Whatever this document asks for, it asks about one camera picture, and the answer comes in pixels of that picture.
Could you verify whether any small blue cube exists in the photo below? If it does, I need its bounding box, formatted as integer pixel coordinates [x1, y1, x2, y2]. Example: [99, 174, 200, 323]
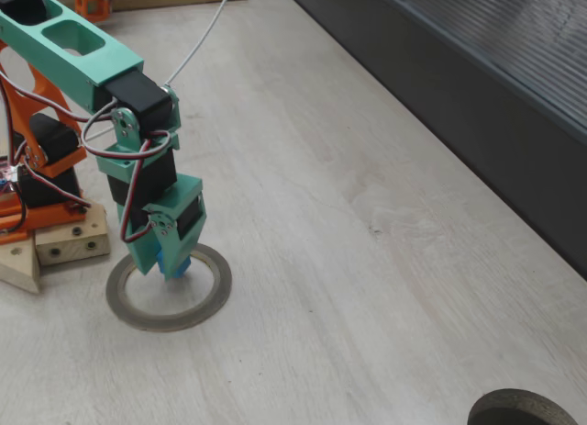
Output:
[156, 250, 192, 282]

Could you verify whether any orange leader arm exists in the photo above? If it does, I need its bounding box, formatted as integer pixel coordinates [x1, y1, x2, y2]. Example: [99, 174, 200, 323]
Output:
[72, 0, 114, 23]

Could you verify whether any light wooden robot base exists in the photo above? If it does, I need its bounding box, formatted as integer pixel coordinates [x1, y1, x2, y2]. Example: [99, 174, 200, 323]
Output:
[0, 203, 111, 296]

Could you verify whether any frosted ribbed desk partition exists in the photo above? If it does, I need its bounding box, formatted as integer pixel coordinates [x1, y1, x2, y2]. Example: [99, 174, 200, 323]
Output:
[279, 0, 587, 282]

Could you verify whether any gripper servo wire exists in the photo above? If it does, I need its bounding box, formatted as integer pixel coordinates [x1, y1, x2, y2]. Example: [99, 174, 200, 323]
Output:
[80, 98, 181, 243]

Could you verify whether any grey ring of tape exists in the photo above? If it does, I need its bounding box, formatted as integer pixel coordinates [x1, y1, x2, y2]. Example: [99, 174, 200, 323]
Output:
[105, 240, 233, 333]

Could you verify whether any base servo wire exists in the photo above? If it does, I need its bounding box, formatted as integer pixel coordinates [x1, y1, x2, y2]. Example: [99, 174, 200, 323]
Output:
[0, 78, 92, 214]

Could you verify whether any white USB cable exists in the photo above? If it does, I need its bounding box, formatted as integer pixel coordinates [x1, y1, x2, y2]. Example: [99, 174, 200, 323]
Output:
[163, 0, 238, 87]

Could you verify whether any forearm servo wire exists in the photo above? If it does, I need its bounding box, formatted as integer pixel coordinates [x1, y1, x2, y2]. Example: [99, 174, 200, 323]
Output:
[0, 71, 118, 123]

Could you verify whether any round desk cable hole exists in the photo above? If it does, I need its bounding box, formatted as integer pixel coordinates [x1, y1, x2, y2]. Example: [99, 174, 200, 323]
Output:
[466, 387, 581, 425]

